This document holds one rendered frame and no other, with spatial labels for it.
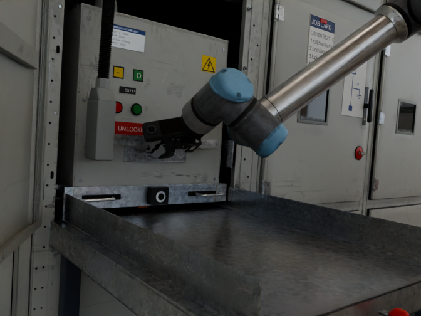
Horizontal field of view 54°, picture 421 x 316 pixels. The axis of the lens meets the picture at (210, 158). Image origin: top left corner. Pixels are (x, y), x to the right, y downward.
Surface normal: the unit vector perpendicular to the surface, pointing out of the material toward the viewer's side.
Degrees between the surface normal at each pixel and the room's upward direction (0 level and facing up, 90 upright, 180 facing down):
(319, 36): 90
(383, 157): 90
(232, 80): 56
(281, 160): 90
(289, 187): 90
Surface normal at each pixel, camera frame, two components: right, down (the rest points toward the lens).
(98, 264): -0.79, -0.02
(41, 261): 0.61, 0.08
